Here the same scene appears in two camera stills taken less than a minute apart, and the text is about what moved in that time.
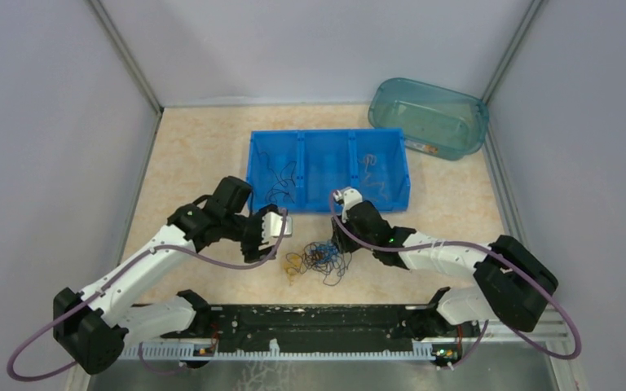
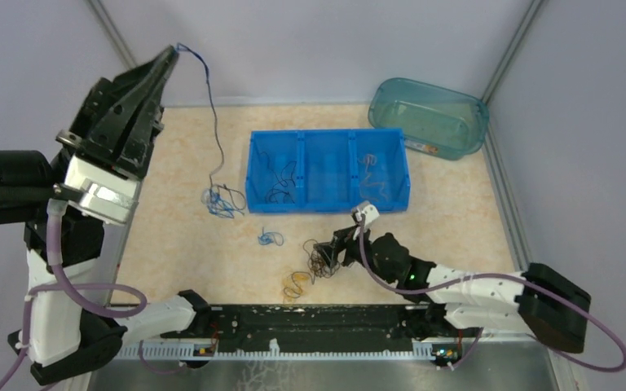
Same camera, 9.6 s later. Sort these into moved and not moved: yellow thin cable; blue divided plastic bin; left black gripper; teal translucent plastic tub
Moved: yellow thin cable; left black gripper
Not moved: blue divided plastic bin; teal translucent plastic tub
